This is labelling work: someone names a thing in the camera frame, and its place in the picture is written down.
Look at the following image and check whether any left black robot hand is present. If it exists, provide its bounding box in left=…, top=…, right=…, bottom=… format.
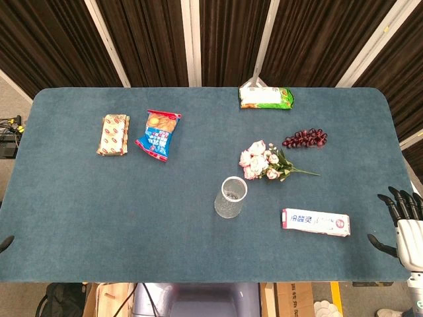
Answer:
left=0, top=234, right=15, bottom=254

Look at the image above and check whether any blue and red snack bag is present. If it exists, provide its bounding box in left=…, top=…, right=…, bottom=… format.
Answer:
left=134, top=109, right=182, bottom=162

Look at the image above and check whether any brown cardboard box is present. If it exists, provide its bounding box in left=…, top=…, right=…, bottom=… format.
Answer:
left=260, top=282, right=315, bottom=317

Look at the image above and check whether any black bag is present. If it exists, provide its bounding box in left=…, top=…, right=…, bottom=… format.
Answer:
left=35, top=282, right=91, bottom=317

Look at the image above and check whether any blue felt table cloth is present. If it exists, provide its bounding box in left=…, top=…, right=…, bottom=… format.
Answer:
left=0, top=87, right=417, bottom=284

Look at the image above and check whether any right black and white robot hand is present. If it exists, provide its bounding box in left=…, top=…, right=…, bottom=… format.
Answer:
left=367, top=186, right=423, bottom=273

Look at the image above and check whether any dark brown pleated curtain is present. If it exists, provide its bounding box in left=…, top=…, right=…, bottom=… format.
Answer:
left=0, top=0, right=423, bottom=172

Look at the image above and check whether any dark red grape bunch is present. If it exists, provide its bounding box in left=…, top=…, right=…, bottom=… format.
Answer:
left=282, top=127, right=328, bottom=149

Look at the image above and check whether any light wooden board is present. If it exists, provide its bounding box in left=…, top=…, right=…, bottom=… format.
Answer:
left=82, top=282, right=135, bottom=317

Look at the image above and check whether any white frame post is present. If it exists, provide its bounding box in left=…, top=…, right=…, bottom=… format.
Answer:
left=180, top=0, right=203, bottom=88
left=84, top=0, right=132, bottom=88
left=335, top=0, right=406, bottom=88
left=243, top=0, right=281, bottom=88

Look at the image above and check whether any black cable bundle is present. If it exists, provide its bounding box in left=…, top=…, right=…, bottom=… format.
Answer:
left=0, top=114, right=26, bottom=160

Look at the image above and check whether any white and pink toothpaste box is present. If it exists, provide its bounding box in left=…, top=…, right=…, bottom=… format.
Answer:
left=280, top=207, right=352, bottom=238

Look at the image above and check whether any pink artificial flower bouquet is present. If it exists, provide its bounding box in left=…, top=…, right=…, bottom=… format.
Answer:
left=238, top=140, right=321, bottom=182

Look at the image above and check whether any blue-grey robot torso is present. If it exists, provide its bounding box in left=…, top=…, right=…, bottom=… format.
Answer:
left=132, top=282, right=262, bottom=317

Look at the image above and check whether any gold biscuit packet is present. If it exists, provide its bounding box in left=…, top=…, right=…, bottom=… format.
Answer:
left=96, top=114, right=131, bottom=157

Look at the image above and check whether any clear textured glass vase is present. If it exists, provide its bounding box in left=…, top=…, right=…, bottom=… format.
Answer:
left=213, top=176, right=249, bottom=219

